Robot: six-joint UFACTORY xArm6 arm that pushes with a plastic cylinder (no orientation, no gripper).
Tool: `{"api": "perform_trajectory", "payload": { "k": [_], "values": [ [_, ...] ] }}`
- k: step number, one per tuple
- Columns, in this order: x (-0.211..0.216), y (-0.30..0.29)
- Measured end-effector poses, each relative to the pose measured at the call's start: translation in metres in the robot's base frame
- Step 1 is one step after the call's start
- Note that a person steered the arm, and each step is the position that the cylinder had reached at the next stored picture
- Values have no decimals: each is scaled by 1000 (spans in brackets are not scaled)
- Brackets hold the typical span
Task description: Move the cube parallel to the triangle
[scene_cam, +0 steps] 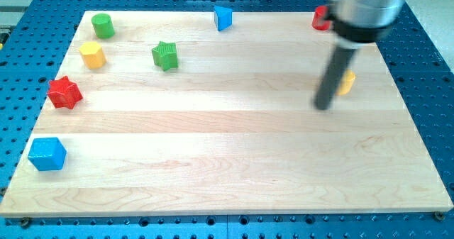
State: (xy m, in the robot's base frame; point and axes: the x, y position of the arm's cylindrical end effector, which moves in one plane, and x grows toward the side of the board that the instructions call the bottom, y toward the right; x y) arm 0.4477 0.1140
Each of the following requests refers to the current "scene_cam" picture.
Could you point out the red star block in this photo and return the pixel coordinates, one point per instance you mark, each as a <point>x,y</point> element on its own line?
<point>63,93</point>

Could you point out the light wooden board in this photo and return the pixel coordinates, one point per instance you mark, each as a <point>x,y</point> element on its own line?
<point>232,130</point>

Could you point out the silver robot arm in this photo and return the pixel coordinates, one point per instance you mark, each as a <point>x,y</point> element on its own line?
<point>359,22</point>

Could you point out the green cylinder block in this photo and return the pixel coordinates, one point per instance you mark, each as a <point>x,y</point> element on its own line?
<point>103,26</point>

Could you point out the right board clamp screw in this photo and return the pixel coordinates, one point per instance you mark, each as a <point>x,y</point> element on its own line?
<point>439,216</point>

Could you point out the left board clamp screw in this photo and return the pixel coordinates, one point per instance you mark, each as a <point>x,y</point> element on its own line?
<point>25,222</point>

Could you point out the blue triangle block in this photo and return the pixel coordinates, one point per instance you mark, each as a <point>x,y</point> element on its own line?
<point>223,17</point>

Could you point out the board clamp screw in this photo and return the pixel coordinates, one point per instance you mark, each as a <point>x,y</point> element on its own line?
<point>439,216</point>
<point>25,222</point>

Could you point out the blue cube block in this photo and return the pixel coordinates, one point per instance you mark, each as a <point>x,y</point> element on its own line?
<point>47,154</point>

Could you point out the yellow hexagon block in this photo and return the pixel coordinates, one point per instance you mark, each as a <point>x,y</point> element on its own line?
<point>92,55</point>

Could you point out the green star block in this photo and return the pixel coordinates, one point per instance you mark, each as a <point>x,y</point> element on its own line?
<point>165,55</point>

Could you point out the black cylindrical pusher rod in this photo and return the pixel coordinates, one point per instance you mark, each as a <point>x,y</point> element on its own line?
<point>336,68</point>

